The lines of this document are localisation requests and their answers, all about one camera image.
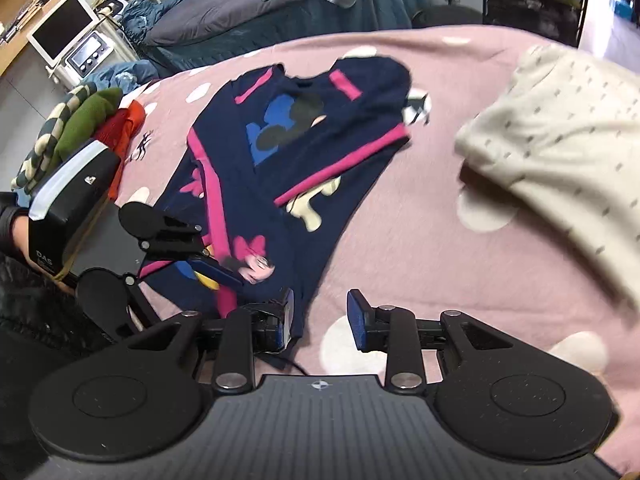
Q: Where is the red folded garment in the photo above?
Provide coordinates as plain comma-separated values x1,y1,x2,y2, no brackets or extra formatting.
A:
92,108,131,159

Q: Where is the orange folded garment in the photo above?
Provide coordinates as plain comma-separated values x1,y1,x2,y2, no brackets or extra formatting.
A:
108,100,146,202

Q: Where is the black round stool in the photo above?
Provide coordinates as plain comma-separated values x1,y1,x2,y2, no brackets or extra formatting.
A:
411,4,483,28

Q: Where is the green folded garment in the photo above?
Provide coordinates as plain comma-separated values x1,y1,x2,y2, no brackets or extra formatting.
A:
50,87,122,169

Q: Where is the cream dotted pillow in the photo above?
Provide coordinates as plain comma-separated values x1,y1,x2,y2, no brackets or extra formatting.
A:
454,44,639,307

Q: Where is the navy pink cartoon sweater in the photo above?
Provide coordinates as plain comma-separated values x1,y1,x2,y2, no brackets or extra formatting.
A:
142,56,411,337

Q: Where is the pink polka dot bedsheet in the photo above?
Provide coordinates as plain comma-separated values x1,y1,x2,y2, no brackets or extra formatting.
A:
119,26,639,472

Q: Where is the person's left hand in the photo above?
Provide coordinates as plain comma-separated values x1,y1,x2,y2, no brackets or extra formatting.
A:
12,216,32,263

